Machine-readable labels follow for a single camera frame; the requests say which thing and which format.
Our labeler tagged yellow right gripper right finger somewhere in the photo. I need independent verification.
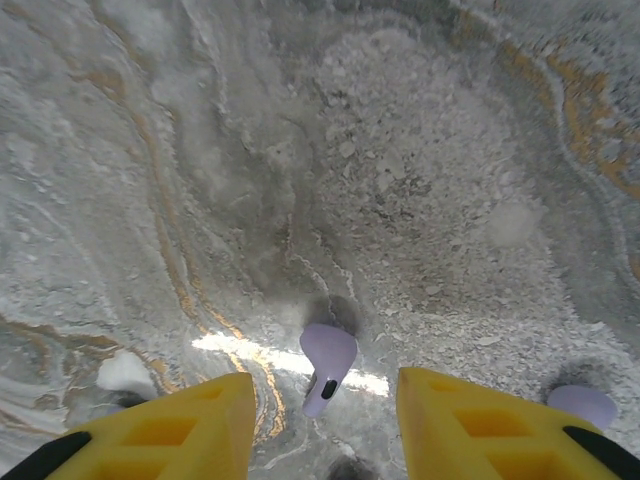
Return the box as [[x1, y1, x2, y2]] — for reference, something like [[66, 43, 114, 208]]
[[397, 366, 640, 480]]

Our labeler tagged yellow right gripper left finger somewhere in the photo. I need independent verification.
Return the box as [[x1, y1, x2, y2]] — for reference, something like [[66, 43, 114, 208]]
[[0, 372, 257, 480]]

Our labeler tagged lilac wireless earbud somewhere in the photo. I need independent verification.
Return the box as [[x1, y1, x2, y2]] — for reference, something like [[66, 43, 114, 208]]
[[546, 383, 619, 431], [298, 322, 359, 420]]

